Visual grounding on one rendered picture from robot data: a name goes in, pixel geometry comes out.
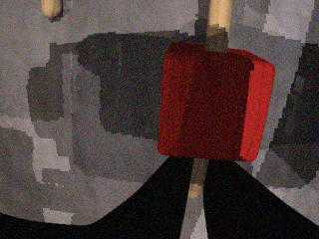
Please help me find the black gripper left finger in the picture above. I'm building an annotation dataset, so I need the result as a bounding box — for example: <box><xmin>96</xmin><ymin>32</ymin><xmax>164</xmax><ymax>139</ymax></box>
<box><xmin>0</xmin><ymin>156</ymin><xmax>192</xmax><ymax>239</ymax></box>

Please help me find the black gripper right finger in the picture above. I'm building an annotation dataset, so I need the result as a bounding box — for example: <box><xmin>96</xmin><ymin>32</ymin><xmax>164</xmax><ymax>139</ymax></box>
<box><xmin>202</xmin><ymin>159</ymin><xmax>319</xmax><ymax>239</ymax></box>

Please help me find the light wooden dowel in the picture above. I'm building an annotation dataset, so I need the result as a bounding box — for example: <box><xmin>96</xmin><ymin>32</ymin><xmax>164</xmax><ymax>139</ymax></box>
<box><xmin>41</xmin><ymin>0</ymin><xmax>63</xmax><ymax>19</ymax></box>

